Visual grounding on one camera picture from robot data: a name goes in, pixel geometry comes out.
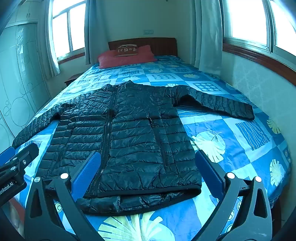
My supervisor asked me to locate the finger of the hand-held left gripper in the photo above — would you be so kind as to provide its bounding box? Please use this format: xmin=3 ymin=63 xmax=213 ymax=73
xmin=10 ymin=142 xmax=39 ymax=171
xmin=0 ymin=146 xmax=16 ymax=165

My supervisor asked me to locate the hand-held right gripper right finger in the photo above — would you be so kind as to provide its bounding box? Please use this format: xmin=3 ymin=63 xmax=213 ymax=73
xmin=195 ymin=150 xmax=273 ymax=241

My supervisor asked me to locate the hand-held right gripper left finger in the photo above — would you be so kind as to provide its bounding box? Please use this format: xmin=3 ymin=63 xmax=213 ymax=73
xmin=24 ymin=151 xmax=104 ymax=241

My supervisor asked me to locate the black puffer jacket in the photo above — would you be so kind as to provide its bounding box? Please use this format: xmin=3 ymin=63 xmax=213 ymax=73
xmin=12 ymin=80 xmax=255 ymax=217

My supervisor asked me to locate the bed with blue patterned sheet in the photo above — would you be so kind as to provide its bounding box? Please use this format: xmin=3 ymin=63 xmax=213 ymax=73
xmin=14 ymin=55 xmax=292 ymax=241

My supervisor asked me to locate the glass door wardrobe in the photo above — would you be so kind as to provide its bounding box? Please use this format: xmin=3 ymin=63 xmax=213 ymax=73
xmin=0 ymin=0 xmax=52 ymax=144

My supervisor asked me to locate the wooden nightstand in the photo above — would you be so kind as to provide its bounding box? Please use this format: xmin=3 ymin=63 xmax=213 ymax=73
xmin=64 ymin=74 xmax=81 ymax=87

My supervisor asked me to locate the wooden window sill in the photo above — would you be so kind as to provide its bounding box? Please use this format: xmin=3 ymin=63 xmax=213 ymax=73
xmin=57 ymin=52 xmax=85 ymax=62
xmin=222 ymin=43 xmax=296 ymax=86

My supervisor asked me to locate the pale curtain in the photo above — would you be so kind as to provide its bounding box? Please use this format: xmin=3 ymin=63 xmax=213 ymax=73
xmin=84 ymin=0 xmax=99 ymax=65
xmin=37 ymin=0 xmax=60 ymax=78
xmin=194 ymin=0 xmax=223 ymax=77

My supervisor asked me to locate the red pillow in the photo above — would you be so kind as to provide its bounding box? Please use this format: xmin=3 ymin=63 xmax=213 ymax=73
xmin=97 ymin=45 xmax=158 ymax=69

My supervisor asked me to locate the small brown printed cushion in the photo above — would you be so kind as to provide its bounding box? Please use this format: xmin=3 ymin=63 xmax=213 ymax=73
xmin=114 ymin=44 xmax=139 ymax=57

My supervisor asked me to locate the window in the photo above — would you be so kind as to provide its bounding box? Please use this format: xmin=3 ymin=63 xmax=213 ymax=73
xmin=220 ymin=0 xmax=296 ymax=56
xmin=50 ymin=0 xmax=86 ymax=59

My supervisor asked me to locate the wooden headboard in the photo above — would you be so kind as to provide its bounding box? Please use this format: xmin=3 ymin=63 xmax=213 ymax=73
xmin=108 ymin=38 xmax=178 ymax=57

